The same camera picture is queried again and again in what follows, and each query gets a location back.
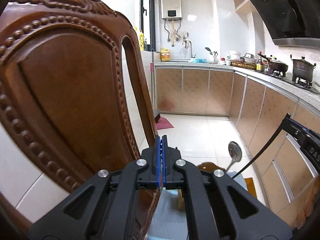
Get black chopstick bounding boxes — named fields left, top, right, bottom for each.
left=232, top=123, right=283, bottom=179

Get large steel spoon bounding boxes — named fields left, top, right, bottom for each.
left=226, top=141, right=242, bottom=172

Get kitchen counter cabinets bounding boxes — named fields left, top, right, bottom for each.
left=155, top=65, right=319, bottom=229

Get steel kitchen faucet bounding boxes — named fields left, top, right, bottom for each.
left=182, top=39, right=193, bottom=58

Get red floor mat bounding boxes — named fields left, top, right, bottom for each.
left=156, top=116, right=174, bottom=130

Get checked grey pink cushion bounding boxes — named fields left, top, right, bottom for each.
left=147, top=172, right=249, bottom=240

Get wooden utensil holder box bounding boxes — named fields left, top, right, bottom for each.
left=177, top=161, right=226, bottom=210

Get dark cooking pot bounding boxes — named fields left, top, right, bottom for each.
left=290, top=55, right=316, bottom=88

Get black wok pan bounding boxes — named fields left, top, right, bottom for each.
left=258, top=53, right=288, bottom=77

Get white utensil cup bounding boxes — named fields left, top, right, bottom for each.
left=213, top=55, right=219, bottom=64

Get stack of bowls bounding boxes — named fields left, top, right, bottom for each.
left=244, top=53, right=257, bottom=64

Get yellow oil bottle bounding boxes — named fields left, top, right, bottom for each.
left=138, top=30, right=144, bottom=51

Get carved brown wooden chair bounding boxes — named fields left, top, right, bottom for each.
left=1, top=0, right=157, bottom=192

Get white gas water heater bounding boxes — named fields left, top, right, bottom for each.
left=161, top=0, right=182, bottom=21

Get black range hood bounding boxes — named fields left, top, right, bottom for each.
left=250, top=0, right=319, bottom=49

